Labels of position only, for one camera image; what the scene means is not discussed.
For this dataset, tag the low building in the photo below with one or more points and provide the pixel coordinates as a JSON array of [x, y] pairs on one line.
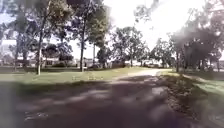
[[30, 61]]

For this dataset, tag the grass lawn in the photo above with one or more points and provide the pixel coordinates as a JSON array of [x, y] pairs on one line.
[[66, 76]]

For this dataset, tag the group of trees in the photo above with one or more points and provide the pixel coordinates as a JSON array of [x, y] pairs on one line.
[[200, 43]]

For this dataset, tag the grey asphalt path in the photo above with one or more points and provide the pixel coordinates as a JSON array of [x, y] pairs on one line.
[[110, 103]]

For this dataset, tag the grass verge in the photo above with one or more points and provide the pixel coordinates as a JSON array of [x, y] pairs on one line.
[[206, 87]]

